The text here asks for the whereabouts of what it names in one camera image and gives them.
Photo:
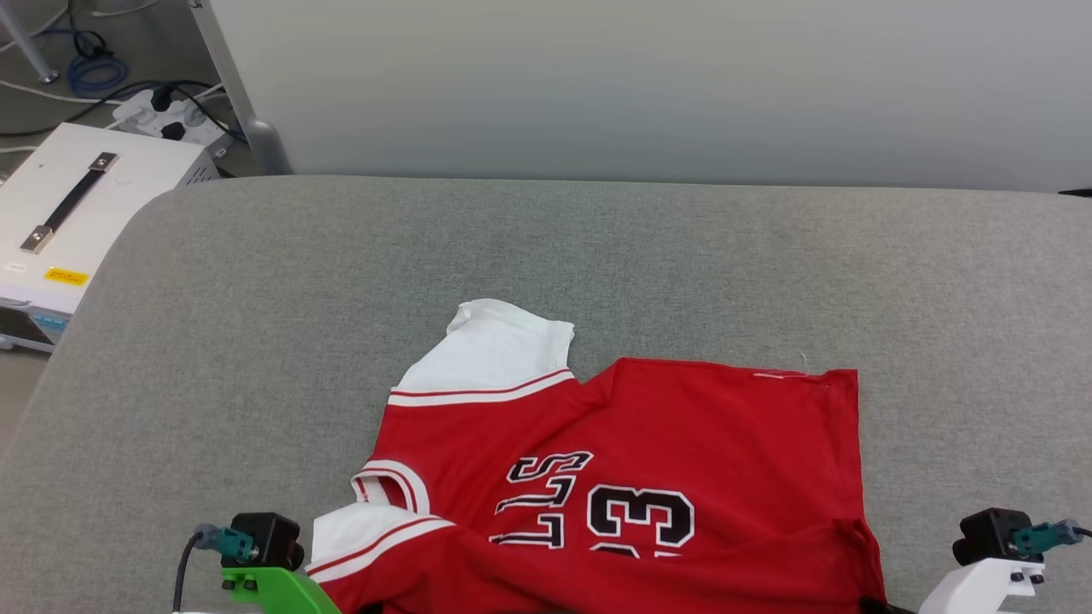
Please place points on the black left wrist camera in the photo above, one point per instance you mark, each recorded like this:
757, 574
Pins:
269, 537

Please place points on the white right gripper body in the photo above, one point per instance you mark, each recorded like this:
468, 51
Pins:
972, 588

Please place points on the grey metal partition post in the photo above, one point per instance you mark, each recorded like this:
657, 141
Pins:
264, 149

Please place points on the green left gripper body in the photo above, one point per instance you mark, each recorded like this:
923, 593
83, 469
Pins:
281, 593

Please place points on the white partition panel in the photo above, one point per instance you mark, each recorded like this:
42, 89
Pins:
640, 85

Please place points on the red white basketball jersey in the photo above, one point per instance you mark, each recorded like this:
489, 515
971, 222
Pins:
682, 426

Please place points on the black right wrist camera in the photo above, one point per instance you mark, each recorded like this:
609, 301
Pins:
990, 533

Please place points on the grey metal table leg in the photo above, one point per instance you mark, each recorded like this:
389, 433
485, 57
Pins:
26, 38

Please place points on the white power strip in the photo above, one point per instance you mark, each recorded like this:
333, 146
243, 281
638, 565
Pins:
141, 111

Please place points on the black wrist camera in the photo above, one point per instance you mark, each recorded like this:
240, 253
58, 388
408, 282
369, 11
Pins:
990, 533
269, 537

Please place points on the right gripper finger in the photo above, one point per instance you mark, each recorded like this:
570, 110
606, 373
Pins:
887, 607

